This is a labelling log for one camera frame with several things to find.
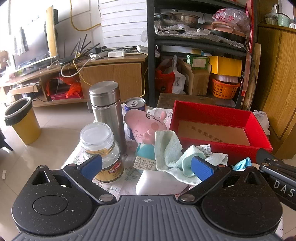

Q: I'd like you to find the light blue face mask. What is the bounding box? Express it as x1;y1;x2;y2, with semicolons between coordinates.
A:
232;157;252;171

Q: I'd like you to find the mint green towel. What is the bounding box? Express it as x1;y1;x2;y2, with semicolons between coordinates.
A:
154;131;228;186

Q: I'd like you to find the glass Moccona coffee jar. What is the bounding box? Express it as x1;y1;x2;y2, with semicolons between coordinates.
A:
79;123;124;183

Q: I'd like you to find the floral white tablecloth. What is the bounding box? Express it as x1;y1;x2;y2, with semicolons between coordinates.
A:
61;105;284;237

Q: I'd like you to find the red cardboard box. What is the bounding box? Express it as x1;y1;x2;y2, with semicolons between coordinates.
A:
170;101;273;165

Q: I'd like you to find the white plastic bag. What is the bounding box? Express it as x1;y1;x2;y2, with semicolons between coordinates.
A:
253;110;270;136

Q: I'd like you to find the wooden wardrobe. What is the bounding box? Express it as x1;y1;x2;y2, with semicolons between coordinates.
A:
254;0;296;160

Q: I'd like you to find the pink pig plush toy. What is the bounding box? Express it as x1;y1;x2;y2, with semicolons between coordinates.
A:
125;109;167;171

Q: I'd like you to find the stainless steel thermos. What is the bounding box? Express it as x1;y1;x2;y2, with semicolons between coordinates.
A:
89;81;126;153

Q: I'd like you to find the orange plastic basket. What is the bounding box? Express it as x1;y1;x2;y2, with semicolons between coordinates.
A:
211;77;240;99

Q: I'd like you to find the dark wooden stool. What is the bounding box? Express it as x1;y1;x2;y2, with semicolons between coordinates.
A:
157;93;235;109

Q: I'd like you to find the blue drink can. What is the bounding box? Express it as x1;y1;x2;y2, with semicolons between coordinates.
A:
124;98;146;144

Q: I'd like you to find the yellow trash bin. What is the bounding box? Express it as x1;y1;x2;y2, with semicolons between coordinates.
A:
4;97;41;145

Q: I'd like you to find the red plastic bag in cabinet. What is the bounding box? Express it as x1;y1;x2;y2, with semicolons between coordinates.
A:
45;76;83;100

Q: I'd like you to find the wooden TV cabinet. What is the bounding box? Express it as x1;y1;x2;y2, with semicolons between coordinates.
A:
1;54;149;107

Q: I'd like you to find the brown cardboard carton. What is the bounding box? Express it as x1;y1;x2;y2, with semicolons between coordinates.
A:
181;61;212;96

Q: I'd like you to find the red and white bag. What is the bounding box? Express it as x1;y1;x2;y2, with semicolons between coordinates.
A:
154;55;186;94

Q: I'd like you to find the yellow cardboard box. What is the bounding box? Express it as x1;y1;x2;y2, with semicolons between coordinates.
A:
209;56;242;77

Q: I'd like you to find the green small box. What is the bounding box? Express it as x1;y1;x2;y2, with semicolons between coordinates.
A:
187;54;209;69

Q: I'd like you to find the black wifi router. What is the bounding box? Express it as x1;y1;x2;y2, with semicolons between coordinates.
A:
59;34;100;65

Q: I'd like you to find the white power strip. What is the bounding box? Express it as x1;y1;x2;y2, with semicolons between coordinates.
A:
107;49;125;58

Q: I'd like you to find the black metal shelf rack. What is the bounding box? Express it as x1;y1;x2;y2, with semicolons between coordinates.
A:
147;1;256;107

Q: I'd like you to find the pink pan lid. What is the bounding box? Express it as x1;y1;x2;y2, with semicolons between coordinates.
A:
202;22;246;38

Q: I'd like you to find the flat screen television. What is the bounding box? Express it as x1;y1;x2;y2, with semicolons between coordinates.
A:
13;6;59;71

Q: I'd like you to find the steel pot with lid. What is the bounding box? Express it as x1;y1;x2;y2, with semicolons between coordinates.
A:
154;9;199;28

